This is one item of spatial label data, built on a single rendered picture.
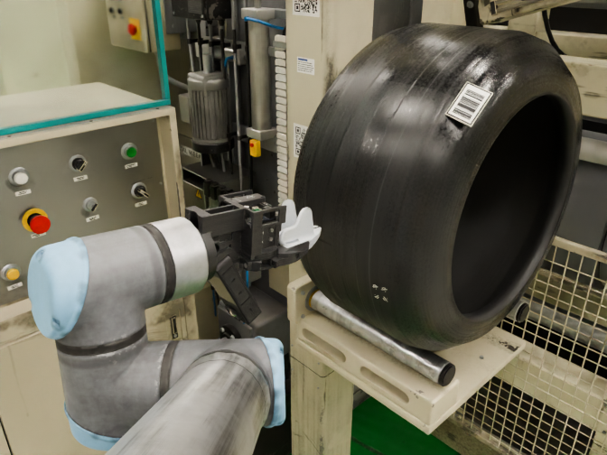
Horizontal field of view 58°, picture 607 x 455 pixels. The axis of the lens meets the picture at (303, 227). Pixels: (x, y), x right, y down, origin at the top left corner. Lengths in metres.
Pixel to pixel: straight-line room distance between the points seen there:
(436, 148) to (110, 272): 0.46
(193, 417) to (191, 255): 0.26
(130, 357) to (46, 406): 0.87
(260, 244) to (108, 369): 0.22
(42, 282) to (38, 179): 0.70
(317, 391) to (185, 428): 1.13
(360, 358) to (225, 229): 0.55
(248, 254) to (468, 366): 0.69
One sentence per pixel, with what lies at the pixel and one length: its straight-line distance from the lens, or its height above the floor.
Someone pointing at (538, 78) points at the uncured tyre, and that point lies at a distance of 0.93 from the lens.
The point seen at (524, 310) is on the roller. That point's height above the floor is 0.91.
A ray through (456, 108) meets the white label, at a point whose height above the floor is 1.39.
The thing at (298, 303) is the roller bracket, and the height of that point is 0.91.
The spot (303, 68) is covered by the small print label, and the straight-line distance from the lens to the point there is 1.14.
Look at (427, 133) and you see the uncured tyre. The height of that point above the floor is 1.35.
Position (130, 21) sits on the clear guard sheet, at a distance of 1.27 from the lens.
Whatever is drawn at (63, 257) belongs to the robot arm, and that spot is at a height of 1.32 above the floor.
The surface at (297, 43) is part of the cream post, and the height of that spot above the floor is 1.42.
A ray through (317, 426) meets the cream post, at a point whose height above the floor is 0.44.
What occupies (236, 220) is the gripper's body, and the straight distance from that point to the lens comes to 0.65.
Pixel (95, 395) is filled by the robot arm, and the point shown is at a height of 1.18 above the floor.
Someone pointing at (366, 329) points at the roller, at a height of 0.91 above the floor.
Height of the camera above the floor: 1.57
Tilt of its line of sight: 26 degrees down
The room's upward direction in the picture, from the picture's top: straight up
